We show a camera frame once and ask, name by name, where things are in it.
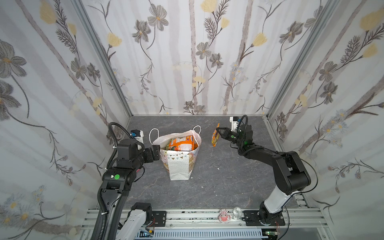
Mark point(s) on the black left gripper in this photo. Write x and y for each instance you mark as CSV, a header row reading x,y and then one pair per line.
x,y
150,158

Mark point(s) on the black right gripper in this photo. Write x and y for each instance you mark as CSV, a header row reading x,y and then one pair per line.
x,y
227,135

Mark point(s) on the orange mango snack packet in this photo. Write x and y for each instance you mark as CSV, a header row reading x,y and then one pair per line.
x,y
215,136

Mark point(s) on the white cartoon paper bag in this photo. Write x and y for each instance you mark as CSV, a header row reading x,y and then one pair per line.
x,y
178,164

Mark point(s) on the orange white snack packet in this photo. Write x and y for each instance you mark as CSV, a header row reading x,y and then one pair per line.
x,y
182,144

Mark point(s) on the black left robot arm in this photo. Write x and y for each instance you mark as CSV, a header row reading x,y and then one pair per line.
x,y
128,157

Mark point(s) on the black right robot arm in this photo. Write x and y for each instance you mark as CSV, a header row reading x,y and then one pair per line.
x,y
290,173

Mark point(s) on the clear glass ornament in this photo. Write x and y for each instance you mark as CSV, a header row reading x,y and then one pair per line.
x,y
237,213

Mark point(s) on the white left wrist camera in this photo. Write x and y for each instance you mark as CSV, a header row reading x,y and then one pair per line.
x,y
138,135

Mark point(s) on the white vented cable duct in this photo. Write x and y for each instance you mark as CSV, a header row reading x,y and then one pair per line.
x,y
203,234

